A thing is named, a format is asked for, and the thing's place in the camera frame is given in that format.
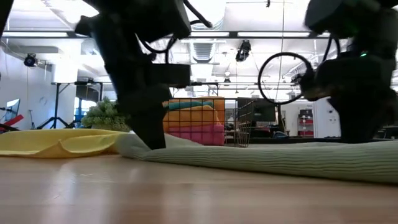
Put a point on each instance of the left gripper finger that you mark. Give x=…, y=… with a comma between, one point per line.
x=158, y=124
x=141, y=124

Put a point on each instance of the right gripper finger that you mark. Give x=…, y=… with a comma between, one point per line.
x=346, y=121
x=373, y=118

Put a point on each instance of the teal microfiber towel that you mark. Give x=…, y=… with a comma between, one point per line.
x=186, y=104

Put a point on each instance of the light green microfiber towel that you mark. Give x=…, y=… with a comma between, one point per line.
x=248, y=158

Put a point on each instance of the yellow microfiber towel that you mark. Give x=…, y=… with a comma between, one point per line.
x=46, y=143

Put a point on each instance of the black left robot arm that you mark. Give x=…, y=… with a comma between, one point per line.
x=140, y=15

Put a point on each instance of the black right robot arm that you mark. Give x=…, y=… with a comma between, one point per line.
x=357, y=15

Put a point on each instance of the white column with devices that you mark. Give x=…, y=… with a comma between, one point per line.
x=323, y=118

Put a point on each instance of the green artificial plant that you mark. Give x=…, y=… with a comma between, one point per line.
x=102, y=116

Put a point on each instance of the red tool cart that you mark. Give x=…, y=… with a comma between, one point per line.
x=305, y=123

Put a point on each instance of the black hanging monitor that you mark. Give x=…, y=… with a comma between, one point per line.
x=88, y=92

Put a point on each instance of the blue round background object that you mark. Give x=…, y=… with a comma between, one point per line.
x=280, y=134

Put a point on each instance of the black pendant lamp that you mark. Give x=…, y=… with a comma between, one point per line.
x=227, y=81

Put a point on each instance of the black background case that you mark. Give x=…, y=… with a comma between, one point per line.
x=258, y=109

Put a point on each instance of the computer monitor with red shape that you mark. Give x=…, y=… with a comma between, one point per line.
x=11, y=109

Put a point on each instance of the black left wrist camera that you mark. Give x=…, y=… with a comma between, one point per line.
x=171, y=74

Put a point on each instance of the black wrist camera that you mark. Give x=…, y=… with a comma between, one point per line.
x=312, y=87
x=171, y=74

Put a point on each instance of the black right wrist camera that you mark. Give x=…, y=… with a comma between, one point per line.
x=312, y=87

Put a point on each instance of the black background rig frame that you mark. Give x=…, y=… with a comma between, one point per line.
x=205, y=84
x=57, y=102

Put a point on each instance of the black aluminium table frame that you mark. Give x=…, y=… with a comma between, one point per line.
x=280, y=140

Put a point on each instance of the black ceiling camera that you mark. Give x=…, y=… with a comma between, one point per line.
x=30, y=60
x=243, y=51

